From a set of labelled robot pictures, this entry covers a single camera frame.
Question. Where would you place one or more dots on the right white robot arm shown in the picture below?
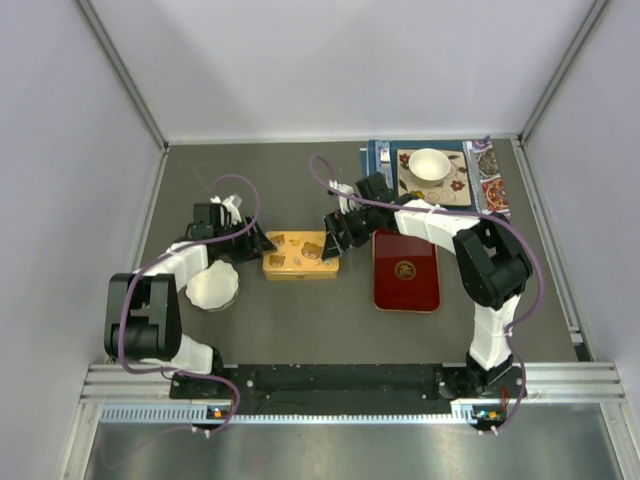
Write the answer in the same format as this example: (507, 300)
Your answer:
(493, 264)

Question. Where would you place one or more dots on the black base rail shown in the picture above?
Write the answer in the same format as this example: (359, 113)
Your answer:
(363, 389)

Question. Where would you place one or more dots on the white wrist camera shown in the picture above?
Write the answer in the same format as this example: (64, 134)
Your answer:
(348, 201)
(229, 209)

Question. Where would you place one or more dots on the white bowl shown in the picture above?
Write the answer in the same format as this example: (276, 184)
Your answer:
(429, 164)

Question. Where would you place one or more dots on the patterned colourful cloth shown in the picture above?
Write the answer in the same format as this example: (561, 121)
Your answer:
(487, 183)

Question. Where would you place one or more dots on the gold cookie tin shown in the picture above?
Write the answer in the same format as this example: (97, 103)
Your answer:
(284, 274)

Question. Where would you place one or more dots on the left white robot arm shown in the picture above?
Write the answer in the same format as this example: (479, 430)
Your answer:
(143, 320)

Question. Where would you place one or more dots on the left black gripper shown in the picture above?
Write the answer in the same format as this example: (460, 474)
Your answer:
(253, 246)

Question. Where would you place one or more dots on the white scalloped dish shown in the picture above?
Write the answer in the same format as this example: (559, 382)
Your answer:
(215, 288)

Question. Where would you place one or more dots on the silver tin lid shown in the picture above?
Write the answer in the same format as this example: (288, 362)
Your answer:
(298, 249)

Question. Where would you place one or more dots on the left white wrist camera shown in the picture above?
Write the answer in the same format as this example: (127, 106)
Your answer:
(229, 209)

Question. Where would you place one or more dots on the left aluminium frame post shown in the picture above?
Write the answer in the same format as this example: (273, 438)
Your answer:
(120, 70)

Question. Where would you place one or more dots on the blue cloth napkin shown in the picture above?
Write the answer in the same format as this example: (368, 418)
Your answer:
(369, 156)

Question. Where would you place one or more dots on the aluminium frame post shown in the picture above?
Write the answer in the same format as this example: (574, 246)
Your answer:
(120, 70)
(588, 25)

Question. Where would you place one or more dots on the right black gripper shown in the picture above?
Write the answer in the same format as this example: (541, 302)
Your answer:
(335, 224)

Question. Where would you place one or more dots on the red lacquer tray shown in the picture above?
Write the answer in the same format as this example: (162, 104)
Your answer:
(405, 273)

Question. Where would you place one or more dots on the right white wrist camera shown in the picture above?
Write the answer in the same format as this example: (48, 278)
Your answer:
(348, 201)

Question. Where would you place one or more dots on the right aluminium frame post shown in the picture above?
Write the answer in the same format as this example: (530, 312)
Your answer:
(588, 25)

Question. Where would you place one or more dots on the silver fork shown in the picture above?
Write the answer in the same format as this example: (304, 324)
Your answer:
(385, 166)

